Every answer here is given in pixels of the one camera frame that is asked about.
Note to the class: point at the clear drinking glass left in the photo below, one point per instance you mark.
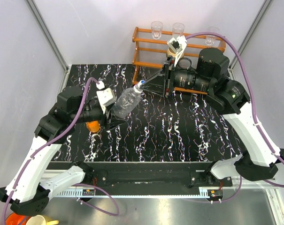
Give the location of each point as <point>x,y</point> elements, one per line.
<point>156,29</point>

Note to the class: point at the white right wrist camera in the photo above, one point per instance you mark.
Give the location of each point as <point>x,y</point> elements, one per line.
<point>177,44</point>

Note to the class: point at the orange mug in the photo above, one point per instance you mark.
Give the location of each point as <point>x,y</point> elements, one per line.
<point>15,219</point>

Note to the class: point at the clear drinking glass middle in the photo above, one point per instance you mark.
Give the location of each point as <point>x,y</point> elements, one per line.
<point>177,29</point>

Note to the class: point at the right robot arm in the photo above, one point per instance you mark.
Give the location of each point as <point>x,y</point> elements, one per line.
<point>232,101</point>

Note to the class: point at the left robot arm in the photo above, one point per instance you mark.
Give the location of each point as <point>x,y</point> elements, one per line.
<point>27,194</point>

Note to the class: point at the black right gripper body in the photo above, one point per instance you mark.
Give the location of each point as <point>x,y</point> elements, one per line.
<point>188,78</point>

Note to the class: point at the clear drinking glass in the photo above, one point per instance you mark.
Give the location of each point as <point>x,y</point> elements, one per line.
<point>177,29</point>
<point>210,39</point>
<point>156,29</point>

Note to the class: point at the cream yellow mug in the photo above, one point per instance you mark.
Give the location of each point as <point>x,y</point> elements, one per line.
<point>42,220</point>

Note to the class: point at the orange wooden shelf rack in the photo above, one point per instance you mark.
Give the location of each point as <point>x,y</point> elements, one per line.
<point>151,53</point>

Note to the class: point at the orange juice bottle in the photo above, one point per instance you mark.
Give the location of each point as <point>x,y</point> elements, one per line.
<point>93,126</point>

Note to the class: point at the clear drinking glass right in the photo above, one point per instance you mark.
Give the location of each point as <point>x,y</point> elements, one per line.
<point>210,39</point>

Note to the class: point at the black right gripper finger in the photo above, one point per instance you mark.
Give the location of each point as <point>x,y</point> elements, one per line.
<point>155,80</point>
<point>159,90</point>

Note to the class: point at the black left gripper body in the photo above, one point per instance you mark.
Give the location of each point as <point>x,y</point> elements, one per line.
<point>92,113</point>

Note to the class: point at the clear plastic bottle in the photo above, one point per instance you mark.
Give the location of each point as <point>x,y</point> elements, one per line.
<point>127,101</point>

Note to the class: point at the beige ceramic mug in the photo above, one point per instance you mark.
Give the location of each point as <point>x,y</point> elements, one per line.
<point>178,55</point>

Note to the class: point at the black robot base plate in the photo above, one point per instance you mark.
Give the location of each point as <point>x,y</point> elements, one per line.
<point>155,179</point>

